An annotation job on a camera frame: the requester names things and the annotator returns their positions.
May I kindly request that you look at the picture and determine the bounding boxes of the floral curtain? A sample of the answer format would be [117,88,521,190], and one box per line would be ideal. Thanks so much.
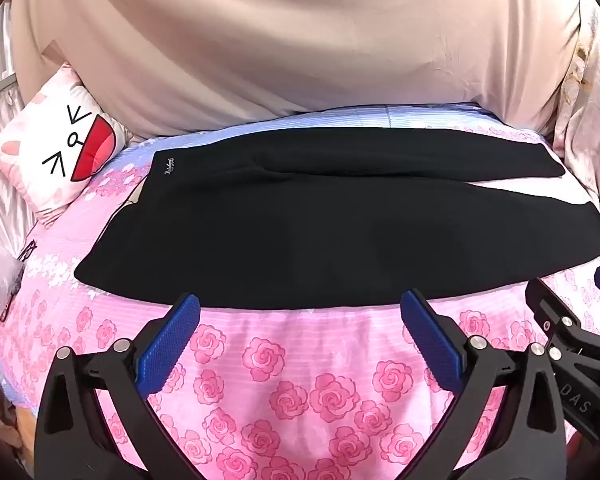
[550,0,600,243]

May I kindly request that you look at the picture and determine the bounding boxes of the pink floral blanket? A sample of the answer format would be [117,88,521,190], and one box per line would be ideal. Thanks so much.
[0,102,600,480]

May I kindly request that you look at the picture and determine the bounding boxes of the clear plastic bag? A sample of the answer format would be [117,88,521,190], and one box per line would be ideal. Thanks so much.
[0,240,37,323]

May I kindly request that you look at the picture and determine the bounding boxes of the black pants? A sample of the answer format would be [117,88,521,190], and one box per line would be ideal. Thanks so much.
[74,126,600,310]

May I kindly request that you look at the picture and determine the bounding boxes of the pale satin cloth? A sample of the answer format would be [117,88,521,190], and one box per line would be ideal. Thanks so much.
[0,10,48,273]

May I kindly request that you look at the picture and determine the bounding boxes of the brown crumpled cloth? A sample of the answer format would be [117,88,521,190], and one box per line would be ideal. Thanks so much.
[0,364,37,463]

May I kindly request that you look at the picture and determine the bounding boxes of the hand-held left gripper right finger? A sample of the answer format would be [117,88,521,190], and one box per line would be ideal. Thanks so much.
[399,289,569,480]

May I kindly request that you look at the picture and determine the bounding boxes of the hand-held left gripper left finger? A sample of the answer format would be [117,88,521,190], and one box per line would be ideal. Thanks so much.
[34,293,201,480]

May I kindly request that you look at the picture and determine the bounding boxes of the cat face pillow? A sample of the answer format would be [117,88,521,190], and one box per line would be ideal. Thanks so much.
[0,62,131,225]

